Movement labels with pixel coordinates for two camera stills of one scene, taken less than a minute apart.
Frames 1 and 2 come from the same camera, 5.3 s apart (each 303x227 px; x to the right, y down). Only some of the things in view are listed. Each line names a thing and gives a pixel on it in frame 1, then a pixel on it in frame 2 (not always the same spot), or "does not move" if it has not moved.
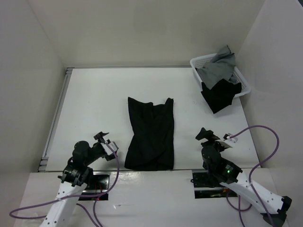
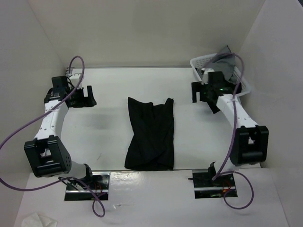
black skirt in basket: (221, 95) does not move
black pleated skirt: (151, 146) does not move
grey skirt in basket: (220, 67) does not move
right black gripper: (212, 140) → (197, 87)
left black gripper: (99, 137) → (86, 101)
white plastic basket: (197, 61) does not move
